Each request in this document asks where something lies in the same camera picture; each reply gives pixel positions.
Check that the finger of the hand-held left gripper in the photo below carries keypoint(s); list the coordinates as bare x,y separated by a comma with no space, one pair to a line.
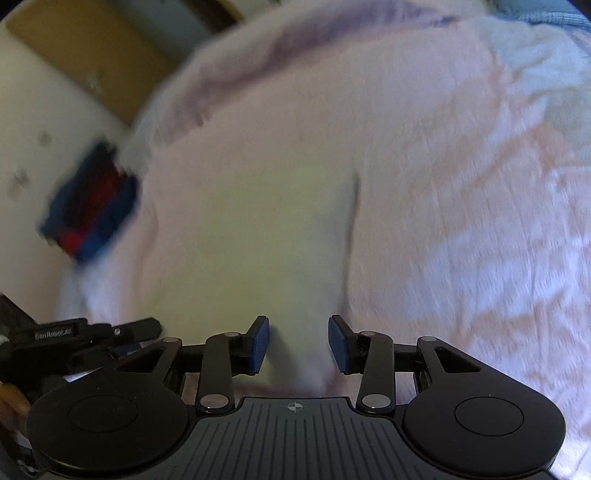
125,349
138,328

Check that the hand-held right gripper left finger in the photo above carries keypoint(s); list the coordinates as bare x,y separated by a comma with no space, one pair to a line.
258,344

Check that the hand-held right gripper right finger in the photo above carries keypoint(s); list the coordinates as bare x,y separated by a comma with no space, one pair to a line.
339,344

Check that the white shirt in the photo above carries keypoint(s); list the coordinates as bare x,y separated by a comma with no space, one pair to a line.
258,258

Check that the blue folded clothes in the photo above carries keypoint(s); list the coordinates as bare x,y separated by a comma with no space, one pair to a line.
111,230

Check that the red folded clothes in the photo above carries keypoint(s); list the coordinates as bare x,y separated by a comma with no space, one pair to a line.
94,212

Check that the person's left hand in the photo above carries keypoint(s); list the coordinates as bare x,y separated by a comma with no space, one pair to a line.
11,397

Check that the pink fleece blanket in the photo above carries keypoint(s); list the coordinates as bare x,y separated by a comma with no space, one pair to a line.
452,207

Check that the brown cardboard box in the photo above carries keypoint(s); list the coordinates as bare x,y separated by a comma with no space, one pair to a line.
101,46

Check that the grey pillow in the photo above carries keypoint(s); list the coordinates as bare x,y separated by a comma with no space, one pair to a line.
545,10

